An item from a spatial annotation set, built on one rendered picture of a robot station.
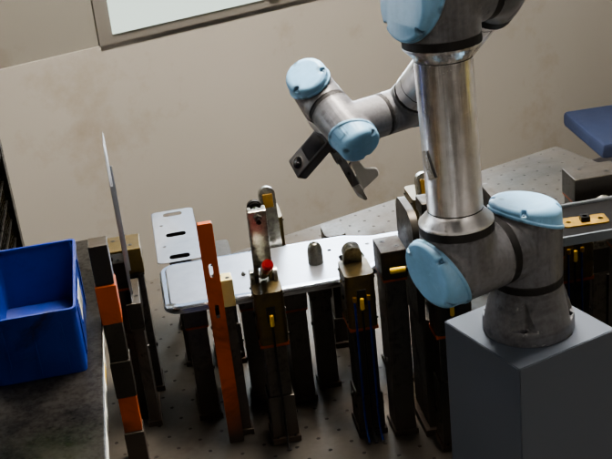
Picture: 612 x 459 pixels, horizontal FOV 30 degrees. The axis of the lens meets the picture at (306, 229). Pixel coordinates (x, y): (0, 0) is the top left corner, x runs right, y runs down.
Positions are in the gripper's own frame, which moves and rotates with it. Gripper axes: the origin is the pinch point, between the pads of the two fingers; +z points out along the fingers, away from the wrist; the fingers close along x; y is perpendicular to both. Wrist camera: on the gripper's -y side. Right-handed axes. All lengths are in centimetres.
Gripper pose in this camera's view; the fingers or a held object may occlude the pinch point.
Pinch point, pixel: (347, 172)
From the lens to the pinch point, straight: 226.1
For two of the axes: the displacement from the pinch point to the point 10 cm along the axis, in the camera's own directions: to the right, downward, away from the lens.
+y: 8.8, -4.8, -0.7
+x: -3.8, -7.8, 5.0
